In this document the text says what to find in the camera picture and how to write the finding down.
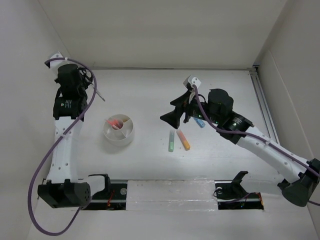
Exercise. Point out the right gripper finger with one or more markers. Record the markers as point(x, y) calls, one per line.
point(173, 118)
point(181, 100)

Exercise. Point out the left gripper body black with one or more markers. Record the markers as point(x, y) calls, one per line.
point(83, 92)

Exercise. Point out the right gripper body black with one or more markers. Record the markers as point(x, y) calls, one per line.
point(192, 110)

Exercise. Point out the black handled scissors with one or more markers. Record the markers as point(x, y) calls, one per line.
point(96, 91)

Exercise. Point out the thin red pen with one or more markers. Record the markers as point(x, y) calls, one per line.
point(114, 123)

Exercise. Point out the purple red marker pen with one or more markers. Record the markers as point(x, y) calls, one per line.
point(121, 125)

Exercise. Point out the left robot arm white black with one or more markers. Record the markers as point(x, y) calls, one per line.
point(63, 187)

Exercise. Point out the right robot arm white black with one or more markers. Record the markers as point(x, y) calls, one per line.
point(297, 177)

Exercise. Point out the green highlighter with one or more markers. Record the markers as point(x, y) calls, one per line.
point(171, 143)

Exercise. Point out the orange yellow highlighter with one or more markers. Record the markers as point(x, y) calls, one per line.
point(183, 140)

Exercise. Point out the white round divided organizer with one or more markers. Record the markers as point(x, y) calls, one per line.
point(119, 137)

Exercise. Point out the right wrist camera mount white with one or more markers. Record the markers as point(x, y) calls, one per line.
point(191, 81)

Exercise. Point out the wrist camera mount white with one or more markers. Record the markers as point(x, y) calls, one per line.
point(191, 81)
point(55, 61)

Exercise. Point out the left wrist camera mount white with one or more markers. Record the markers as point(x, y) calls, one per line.
point(55, 61)

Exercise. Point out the aluminium rail right side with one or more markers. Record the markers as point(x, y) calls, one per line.
point(264, 108)

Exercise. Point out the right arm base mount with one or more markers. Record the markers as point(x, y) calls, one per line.
point(230, 195)

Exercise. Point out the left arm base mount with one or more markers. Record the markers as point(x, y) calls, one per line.
point(114, 199)

